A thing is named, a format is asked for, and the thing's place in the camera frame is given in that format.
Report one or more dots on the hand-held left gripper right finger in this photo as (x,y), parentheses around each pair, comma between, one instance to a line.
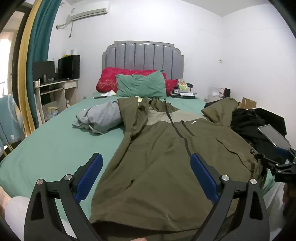
(203,177)

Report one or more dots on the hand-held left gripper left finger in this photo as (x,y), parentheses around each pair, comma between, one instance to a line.
(89,177)

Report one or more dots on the olive green hooded jacket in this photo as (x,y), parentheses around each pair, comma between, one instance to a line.
(161,162)

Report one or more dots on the pile of black clothes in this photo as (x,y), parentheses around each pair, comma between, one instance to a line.
(247,125)

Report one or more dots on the bed with green sheet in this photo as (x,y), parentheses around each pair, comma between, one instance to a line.
(57,143)

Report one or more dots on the grey crumpled garment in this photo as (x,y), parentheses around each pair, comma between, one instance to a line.
(104,115)

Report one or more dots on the black phone on bed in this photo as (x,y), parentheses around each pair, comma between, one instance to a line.
(100,97)

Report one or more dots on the smartphone in holder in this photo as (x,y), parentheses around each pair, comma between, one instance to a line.
(274,135)

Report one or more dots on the person's leg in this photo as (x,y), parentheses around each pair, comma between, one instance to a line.
(16,215)

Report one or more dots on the white papers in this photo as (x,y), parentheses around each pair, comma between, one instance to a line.
(108,93)

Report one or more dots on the white box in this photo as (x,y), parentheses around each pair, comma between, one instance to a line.
(216,92)

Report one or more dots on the cardboard box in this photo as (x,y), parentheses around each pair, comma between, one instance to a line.
(248,103)

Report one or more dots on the small black box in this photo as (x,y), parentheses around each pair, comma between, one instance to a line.
(227,92)

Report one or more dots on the beige computer desk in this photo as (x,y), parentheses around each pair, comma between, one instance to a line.
(60,91)

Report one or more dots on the yellow green snack bag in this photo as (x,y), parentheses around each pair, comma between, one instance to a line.
(182,85)

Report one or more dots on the small red patterned pillow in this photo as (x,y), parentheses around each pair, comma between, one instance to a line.
(171,85)

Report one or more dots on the large red patterned pillow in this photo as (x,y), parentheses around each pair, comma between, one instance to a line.
(107,81)

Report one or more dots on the light blue cloth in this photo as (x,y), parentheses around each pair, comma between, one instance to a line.
(10,118)

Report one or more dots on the green pillow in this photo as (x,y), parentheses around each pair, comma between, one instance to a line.
(141,84)

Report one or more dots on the black computer tower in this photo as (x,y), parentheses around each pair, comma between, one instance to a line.
(69,67)

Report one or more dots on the black computer monitor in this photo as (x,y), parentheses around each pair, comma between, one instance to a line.
(44,69)

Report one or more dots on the teal curtain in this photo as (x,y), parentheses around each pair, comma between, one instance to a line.
(39,58)

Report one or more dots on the grey padded headboard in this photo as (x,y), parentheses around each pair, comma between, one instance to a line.
(143,56)

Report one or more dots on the air conditioner pipe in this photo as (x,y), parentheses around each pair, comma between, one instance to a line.
(67,24)

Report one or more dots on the yellow frame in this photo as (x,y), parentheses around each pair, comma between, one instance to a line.
(25,69)

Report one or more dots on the white wall air conditioner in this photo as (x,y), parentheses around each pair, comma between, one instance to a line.
(89,14)

